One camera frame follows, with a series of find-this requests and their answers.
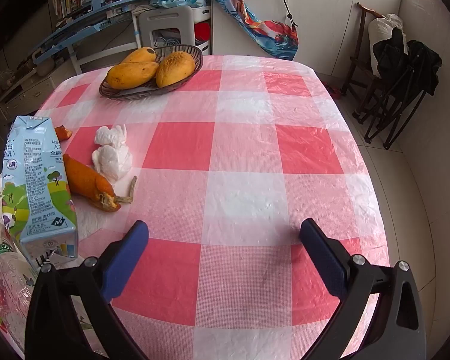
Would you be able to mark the white stuffed bag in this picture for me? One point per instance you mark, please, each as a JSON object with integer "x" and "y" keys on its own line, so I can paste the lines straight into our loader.
{"x": 378, "y": 30}

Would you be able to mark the dark wooden chair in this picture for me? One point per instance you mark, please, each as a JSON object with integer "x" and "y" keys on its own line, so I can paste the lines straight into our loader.
{"x": 360, "y": 45}

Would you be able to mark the white tissue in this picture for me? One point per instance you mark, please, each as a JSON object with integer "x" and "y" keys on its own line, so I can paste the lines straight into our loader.
{"x": 108, "y": 135}
{"x": 112, "y": 161}

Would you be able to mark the pink checkered tablecloth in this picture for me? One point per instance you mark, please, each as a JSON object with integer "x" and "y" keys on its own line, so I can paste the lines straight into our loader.
{"x": 247, "y": 157}

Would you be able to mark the orange carrot piece rounded end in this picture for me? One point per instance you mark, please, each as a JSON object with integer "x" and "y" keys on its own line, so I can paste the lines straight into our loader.
{"x": 64, "y": 132}

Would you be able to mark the dark woven fruit basket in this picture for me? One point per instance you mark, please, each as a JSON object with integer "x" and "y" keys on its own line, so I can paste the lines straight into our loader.
{"x": 142, "y": 92}

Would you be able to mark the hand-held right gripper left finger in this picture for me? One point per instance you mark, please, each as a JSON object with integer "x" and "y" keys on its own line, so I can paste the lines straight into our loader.
{"x": 125, "y": 262}

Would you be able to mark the colourful printed bag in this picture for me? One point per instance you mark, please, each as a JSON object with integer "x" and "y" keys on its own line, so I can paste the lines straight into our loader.
{"x": 262, "y": 30}

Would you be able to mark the cream television cabinet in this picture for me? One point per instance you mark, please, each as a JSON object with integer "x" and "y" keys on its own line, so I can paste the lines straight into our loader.
{"x": 22, "y": 90}

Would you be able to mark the white plastic stool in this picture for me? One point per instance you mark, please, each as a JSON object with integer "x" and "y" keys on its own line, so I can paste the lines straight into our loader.
{"x": 165, "y": 17}

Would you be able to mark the round speckled yellow mango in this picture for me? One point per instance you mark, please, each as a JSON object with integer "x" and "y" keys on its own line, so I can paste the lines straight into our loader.
{"x": 174, "y": 69}

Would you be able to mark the yellow mango with dark tip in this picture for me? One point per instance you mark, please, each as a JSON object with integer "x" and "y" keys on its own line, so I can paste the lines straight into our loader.
{"x": 138, "y": 55}

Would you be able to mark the blue study desk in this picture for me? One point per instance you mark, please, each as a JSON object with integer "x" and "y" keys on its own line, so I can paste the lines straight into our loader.
{"x": 78, "y": 26}

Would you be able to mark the white cabinet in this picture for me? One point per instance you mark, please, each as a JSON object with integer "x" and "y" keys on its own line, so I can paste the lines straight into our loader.
{"x": 322, "y": 15}

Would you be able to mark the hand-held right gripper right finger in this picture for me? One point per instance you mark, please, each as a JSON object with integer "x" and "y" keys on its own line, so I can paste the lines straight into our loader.
{"x": 322, "y": 262}

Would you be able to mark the beige kettlebell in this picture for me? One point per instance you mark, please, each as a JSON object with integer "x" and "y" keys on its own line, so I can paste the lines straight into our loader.
{"x": 45, "y": 67}

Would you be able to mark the long yellow mango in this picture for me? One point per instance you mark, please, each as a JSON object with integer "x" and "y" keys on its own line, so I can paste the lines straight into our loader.
{"x": 129, "y": 75}

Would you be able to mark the clear plastic bottle green label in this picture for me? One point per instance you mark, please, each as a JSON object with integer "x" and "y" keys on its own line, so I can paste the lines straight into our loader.
{"x": 11, "y": 285}

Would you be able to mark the black folding chair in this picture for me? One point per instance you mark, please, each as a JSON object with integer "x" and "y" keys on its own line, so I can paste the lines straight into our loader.
{"x": 408, "y": 56}

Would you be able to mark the light blue milk carton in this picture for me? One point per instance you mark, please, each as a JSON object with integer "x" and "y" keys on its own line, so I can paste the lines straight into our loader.
{"x": 37, "y": 180}

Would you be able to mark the white storage box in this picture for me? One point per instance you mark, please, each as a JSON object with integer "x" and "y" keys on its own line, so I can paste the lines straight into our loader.
{"x": 202, "y": 13}

